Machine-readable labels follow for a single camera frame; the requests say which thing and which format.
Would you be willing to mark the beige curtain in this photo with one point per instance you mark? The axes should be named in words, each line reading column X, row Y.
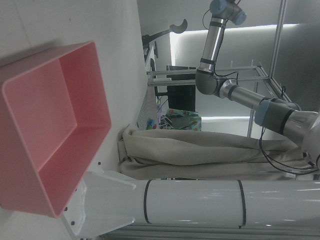
column 187, row 150

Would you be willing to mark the black band on stand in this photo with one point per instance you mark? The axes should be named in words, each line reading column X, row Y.
column 145, row 201

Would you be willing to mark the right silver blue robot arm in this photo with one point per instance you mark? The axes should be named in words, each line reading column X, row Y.
column 211, row 45

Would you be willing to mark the pink plastic basket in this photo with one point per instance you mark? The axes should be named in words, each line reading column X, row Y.
column 50, row 110

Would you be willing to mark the green floral storage box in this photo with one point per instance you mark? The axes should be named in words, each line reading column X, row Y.
column 192, row 118

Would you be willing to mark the small blue toy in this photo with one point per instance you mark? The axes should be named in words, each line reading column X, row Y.
column 150, row 123

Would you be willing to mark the white mesh panel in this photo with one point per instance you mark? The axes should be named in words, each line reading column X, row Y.
column 147, row 106

